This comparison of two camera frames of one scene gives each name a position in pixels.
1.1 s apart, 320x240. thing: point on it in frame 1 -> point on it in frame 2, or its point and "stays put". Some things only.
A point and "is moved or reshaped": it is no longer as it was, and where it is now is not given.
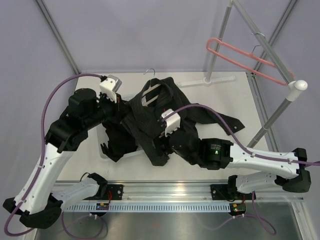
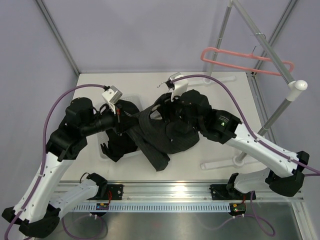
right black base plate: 221,192 stays put
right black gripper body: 163,139 -> 172,111
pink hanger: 251,55 is moved or reshaped
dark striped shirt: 156,109 is moved or reshaped
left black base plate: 114,192 stays put
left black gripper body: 117,112 -> 115,120
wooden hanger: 145,103 -> 155,115
